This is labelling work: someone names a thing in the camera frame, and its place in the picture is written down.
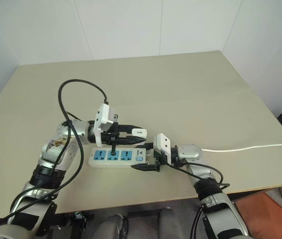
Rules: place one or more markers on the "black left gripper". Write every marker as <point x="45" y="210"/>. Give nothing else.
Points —
<point x="113" y="136"/>

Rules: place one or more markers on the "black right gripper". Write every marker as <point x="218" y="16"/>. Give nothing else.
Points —
<point x="160" y="161"/>

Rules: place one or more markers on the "white charger plug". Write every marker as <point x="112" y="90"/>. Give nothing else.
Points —
<point x="141" y="133"/>

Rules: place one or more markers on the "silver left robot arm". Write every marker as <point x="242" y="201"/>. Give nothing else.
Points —
<point x="48" y="149"/>

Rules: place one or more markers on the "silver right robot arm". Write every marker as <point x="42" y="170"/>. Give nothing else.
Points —
<point x="193" y="152"/>

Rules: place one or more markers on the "white power strip blue sockets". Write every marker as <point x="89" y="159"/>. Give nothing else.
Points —
<point x="126" y="155"/>

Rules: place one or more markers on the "black under-table bar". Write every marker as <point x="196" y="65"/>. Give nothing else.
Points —
<point x="141" y="214"/>

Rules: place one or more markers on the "grey rounded shape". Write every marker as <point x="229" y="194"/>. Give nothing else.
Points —
<point x="111" y="225"/>
<point x="167" y="222"/>

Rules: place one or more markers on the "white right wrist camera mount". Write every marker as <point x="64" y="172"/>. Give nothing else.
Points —
<point x="163" y="142"/>

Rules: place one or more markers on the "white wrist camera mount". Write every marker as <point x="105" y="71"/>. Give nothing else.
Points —
<point x="103" y="114"/>
<point x="163" y="142"/>

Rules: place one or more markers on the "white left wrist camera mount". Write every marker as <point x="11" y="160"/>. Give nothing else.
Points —
<point x="103" y="114"/>

